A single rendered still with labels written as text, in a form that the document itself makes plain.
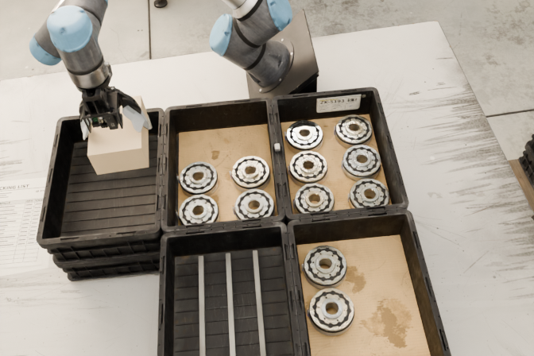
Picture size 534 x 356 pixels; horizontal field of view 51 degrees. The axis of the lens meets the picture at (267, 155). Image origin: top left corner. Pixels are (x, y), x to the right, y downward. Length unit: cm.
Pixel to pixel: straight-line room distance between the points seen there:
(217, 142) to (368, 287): 59
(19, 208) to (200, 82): 71
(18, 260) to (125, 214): 35
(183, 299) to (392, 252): 52
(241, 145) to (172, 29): 176
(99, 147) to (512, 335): 109
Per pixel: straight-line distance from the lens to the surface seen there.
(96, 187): 161
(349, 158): 153
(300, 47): 173
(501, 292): 160
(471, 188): 173
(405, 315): 137
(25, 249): 174
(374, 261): 141
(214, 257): 142
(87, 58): 111
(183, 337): 136
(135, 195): 156
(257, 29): 160
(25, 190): 185
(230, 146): 160
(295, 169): 150
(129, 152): 128
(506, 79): 307
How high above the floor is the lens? 210
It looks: 54 degrees down
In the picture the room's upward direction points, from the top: 5 degrees counter-clockwise
